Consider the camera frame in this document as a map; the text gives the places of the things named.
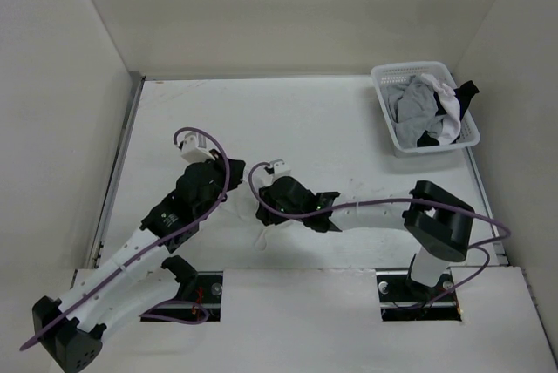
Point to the black tank top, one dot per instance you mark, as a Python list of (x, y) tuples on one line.
[(465, 95)]

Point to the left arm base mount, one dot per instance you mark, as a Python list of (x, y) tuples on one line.
[(197, 299)]

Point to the metal table edge rail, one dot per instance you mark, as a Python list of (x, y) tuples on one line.
[(98, 239)]

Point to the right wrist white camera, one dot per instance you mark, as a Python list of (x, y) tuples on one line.
[(275, 169)]

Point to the white plastic basket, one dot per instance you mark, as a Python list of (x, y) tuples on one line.
[(386, 74)]

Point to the wrist white camera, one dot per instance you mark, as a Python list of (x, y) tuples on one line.
[(275, 169), (193, 148)]

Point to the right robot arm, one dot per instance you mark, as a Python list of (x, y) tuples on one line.
[(439, 221)]

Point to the grey tank top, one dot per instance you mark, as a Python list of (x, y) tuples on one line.
[(412, 108)]

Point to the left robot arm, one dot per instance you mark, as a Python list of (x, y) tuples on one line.
[(143, 273)]

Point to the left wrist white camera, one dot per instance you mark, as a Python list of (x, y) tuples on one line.
[(193, 148)]

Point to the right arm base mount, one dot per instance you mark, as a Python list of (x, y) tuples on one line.
[(404, 300)]

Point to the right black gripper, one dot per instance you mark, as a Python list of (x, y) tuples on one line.
[(266, 196)]

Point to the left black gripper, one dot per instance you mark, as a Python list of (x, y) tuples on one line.
[(236, 167)]

